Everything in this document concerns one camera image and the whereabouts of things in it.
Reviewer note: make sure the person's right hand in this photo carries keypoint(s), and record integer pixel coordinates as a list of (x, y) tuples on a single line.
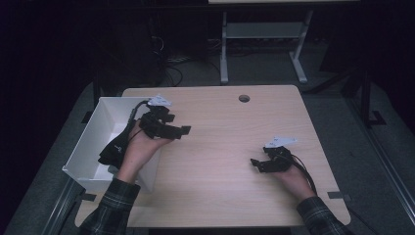
[(295, 184)]

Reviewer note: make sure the grey metal table frame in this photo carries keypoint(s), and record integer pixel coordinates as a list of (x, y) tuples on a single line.
[(264, 31)]

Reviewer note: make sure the black metal stand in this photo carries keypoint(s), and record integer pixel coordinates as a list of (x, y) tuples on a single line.
[(363, 94)]

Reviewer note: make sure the grey tape piece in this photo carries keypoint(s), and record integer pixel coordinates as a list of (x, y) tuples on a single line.
[(88, 197), (337, 195)]

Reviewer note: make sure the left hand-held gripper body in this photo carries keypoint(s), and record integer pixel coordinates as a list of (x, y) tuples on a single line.
[(155, 120)]

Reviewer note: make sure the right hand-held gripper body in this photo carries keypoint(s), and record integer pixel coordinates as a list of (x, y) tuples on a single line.
[(277, 160)]

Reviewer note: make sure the aluminium rail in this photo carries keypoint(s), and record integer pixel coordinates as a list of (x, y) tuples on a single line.
[(60, 209), (388, 169)]

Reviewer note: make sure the white box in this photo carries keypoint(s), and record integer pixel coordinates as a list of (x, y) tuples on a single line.
[(94, 130)]

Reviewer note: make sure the person's left hand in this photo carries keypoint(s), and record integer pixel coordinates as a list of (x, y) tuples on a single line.
[(140, 153)]

